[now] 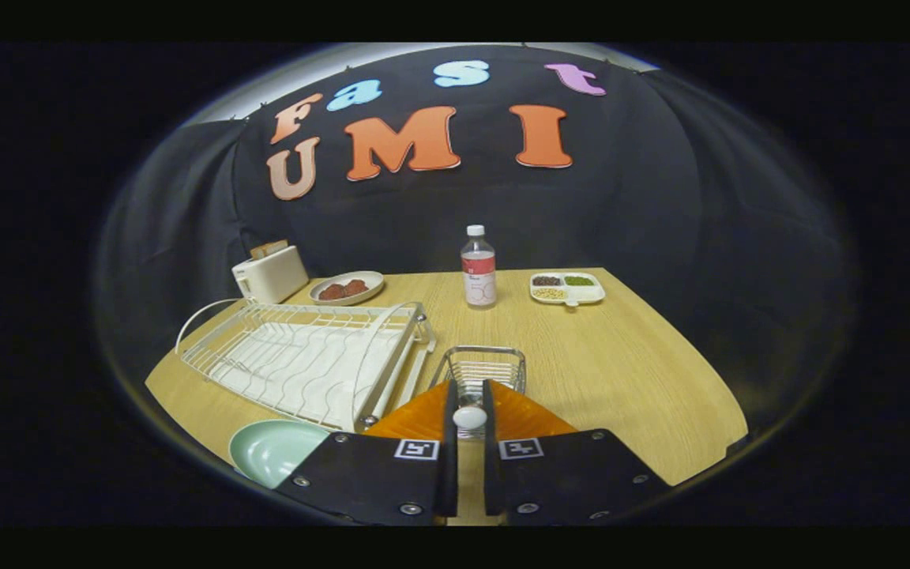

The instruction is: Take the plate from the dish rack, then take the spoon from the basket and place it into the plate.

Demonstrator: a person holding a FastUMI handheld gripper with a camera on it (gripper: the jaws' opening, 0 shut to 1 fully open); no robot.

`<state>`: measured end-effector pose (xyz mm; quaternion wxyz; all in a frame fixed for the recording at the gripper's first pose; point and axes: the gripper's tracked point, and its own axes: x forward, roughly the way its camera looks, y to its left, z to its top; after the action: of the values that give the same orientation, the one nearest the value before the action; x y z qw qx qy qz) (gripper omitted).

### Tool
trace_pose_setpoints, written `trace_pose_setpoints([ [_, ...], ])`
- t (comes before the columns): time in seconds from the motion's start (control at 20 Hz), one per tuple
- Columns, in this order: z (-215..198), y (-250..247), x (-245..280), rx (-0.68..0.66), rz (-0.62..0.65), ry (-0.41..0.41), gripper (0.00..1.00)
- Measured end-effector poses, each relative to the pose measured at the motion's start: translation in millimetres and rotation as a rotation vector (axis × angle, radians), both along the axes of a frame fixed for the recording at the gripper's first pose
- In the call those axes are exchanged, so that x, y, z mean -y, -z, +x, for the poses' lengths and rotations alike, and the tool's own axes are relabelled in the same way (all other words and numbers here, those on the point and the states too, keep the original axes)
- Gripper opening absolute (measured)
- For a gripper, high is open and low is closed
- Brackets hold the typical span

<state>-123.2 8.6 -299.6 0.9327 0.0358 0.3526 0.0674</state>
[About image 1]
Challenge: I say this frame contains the white wire dish rack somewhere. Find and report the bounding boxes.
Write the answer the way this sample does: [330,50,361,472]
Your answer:
[175,298,438,434]

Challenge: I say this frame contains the pale green plate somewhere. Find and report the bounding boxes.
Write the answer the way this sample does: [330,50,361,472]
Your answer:
[228,419,333,490]

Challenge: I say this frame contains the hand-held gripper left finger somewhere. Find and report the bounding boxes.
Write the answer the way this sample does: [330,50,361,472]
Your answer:
[275,379,461,527]

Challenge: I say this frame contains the white toaster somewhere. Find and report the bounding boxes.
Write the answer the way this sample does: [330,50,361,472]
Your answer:
[231,245,310,305]

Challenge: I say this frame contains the white oval plate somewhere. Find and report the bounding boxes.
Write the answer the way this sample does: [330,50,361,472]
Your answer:
[309,271,385,307]

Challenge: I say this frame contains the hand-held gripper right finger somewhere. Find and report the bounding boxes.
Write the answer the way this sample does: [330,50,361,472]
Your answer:
[482,379,674,527]

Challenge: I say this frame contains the white divided snack tray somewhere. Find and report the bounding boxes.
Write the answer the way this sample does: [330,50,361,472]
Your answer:
[529,272,607,307]

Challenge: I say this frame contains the clear bottle red label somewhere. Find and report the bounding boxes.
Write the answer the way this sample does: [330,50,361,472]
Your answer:
[461,224,498,310]

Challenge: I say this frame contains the silver wire basket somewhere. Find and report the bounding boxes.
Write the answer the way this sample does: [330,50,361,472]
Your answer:
[427,345,528,439]

